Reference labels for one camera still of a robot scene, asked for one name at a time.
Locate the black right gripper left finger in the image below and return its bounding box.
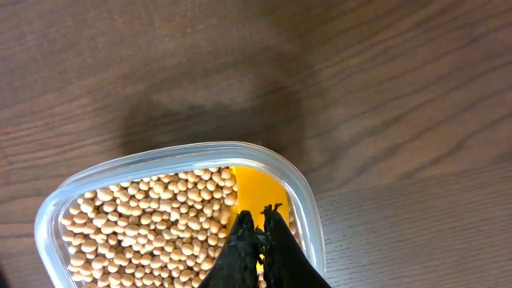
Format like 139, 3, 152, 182
198, 210, 260, 288

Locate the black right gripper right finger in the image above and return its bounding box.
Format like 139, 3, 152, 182
262, 203, 330, 288

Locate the yellow plastic scoop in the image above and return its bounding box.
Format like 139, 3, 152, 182
226, 166, 290, 275

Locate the soybeans pile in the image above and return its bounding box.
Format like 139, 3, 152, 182
60, 166, 298, 287

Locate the clear plastic container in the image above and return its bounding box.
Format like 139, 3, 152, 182
34, 142, 326, 287

